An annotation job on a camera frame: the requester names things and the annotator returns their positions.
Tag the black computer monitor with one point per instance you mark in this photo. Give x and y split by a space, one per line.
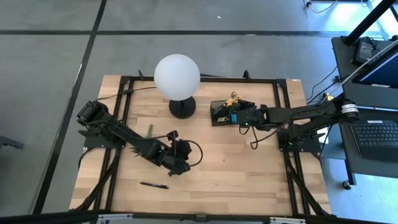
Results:
382 73

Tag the black power adapter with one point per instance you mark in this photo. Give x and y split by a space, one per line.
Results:
364 51

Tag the grey stand foot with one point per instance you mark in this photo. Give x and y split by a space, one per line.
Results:
11 142

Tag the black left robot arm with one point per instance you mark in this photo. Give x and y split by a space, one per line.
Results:
124 133

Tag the black keyboard shelf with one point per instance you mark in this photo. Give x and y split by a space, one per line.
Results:
345 155

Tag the black computer keyboard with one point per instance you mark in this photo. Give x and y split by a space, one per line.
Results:
376 137

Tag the white globe table lamp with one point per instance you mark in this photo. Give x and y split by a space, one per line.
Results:
177 77

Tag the black aluminium table frame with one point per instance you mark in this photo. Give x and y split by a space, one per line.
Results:
217 80

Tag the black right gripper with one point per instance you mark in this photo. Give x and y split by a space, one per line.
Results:
255 116

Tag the black camera rig beam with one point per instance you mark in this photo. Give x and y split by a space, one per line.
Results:
46 217

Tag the black diagonal stand pole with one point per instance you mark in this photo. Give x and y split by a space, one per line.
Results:
368 21

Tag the black monitor desk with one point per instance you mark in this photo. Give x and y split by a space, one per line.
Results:
345 77

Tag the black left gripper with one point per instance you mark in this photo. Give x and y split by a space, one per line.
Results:
175 157

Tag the black mesh desk organizer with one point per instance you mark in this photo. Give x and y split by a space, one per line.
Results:
217 113

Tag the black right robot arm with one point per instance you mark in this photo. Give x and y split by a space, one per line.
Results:
311 113

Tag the potted succulent plant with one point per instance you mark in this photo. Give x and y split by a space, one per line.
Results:
150 132

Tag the blue sticky note pad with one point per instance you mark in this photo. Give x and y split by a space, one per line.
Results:
234 118

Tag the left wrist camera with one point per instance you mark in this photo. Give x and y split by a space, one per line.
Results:
172 136

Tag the black marker pen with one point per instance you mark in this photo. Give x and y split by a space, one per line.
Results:
154 185

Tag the black caster wheel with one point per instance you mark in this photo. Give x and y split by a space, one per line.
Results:
346 185

